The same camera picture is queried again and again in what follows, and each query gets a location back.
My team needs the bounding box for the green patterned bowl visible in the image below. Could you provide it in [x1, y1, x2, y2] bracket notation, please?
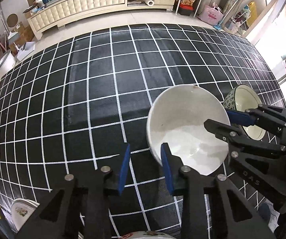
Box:
[223, 84, 266, 140]

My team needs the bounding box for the plain white bowl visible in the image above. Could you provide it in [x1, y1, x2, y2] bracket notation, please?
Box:
[146, 84, 230, 176]

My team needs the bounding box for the white bowl floral outside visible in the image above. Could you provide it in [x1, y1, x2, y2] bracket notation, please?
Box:
[120, 231, 175, 239]

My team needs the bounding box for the black white grid tablecloth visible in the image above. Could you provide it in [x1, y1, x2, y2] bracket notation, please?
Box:
[0, 24, 286, 238]

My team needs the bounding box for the pink gift bag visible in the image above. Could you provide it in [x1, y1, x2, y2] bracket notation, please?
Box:
[199, 3, 224, 26]

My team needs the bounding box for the white paper roll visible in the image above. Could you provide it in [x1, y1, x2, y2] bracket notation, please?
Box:
[143, 0, 154, 7]

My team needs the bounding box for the cream tufted tv cabinet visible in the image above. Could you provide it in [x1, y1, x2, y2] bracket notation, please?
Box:
[27, 0, 175, 40]

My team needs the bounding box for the white plastic basin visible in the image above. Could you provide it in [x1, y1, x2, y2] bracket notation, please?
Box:
[0, 50, 16, 77]

